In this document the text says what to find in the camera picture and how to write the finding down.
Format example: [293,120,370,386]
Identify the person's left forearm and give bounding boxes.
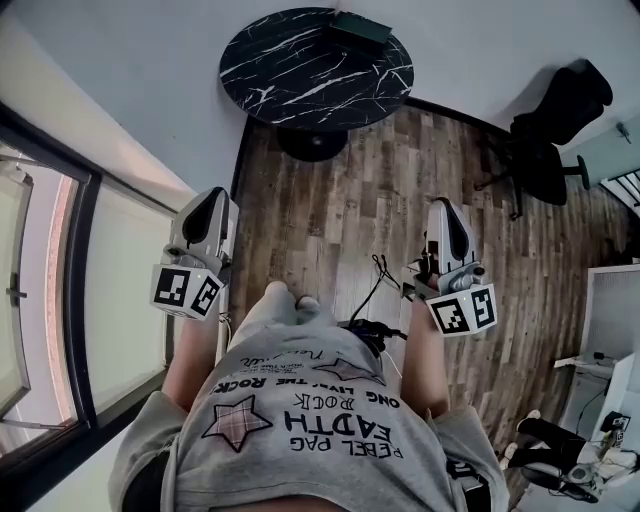
[163,313,236,414]

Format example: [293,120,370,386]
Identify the person's right forearm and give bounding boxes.
[399,298,451,419]

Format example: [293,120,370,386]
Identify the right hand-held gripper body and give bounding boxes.
[402,242,499,339]

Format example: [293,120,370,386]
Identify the black printed strap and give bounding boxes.
[444,457,496,501]

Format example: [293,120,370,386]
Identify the spare hand-held gripper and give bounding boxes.
[601,410,632,450]

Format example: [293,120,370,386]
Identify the light grey trousers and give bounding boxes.
[228,280,337,351]

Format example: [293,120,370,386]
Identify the dark green box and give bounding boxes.
[328,10,394,45]

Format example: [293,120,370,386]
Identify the black window frame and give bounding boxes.
[0,102,171,501]

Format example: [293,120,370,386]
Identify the white cabinet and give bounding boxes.
[582,264,640,361]

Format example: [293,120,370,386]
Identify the grey window handle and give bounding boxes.
[5,272,29,307]

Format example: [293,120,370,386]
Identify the black cable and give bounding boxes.
[348,253,416,326]

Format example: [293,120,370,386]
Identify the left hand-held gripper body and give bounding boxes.
[151,243,234,321]

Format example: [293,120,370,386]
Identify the black office chair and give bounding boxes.
[473,58,614,221]

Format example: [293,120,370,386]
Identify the grey printed t-shirt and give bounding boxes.
[107,319,511,512]

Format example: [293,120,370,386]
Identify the black marble round table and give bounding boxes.
[218,7,415,162]

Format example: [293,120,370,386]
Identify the white desk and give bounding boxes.
[553,352,640,504]

